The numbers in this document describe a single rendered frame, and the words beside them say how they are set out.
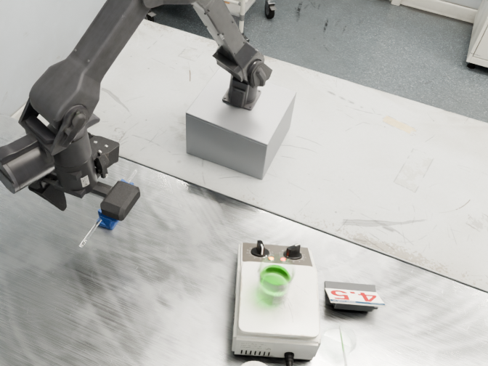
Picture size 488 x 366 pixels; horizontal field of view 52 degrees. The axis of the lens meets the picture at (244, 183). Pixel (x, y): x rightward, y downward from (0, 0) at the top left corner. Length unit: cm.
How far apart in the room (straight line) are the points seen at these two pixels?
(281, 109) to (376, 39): 228
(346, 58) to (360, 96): 177
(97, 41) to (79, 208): 41
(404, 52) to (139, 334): 266
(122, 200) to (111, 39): 24
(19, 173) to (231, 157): 46
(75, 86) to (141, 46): 72
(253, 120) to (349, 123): 29
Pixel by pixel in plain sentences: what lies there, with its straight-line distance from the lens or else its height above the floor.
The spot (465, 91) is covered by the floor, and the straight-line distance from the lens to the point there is 308.
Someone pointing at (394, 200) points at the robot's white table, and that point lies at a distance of 107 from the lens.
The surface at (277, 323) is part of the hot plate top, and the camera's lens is 77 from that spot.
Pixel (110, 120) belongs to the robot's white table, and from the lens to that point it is 116.
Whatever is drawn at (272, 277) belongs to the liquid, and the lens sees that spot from 75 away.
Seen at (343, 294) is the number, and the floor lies 92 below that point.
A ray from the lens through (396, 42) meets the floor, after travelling 330.
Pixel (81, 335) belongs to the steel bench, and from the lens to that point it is 87.
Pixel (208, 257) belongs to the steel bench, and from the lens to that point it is 92.
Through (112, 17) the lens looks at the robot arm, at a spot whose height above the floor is 132.
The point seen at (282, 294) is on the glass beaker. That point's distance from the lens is 74.
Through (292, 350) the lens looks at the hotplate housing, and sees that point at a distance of 80.
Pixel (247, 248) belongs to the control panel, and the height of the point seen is 94.
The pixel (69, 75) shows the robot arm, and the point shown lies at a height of 126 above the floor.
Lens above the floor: 167
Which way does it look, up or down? 49 degrees down
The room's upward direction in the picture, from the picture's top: 6 degrees clockwise
